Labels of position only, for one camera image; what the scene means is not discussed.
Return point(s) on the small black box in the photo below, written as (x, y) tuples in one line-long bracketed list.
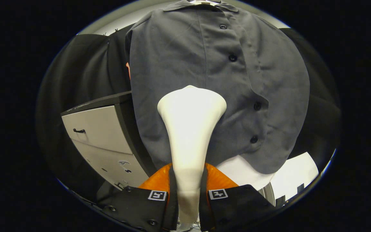
[(300, 188)]

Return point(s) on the grey cabinet with dark top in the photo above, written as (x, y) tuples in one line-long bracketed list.
[(98, 129)]

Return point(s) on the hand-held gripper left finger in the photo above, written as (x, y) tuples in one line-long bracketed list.
[(174, 206)]

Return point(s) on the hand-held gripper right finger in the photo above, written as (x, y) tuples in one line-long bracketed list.
[(204, 206)]

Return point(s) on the white garment steamer head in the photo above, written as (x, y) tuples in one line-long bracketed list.
[(190, 122)]

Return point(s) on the white mannequin torso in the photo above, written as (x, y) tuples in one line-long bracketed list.
[(243, 172)]

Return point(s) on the grey button shirt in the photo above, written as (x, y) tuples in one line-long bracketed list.
[(172, 80)]

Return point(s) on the white topped side cabinet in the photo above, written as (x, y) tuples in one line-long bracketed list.
[(296, 174)]

